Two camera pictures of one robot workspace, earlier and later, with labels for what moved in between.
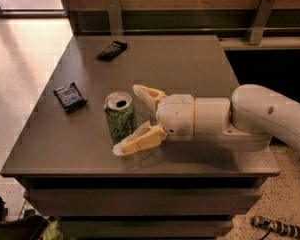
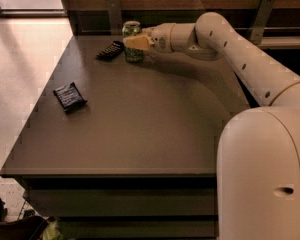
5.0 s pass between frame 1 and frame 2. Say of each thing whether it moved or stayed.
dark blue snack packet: stayed
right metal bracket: stayed
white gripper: moved
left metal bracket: stayed
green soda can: moved
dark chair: stayed
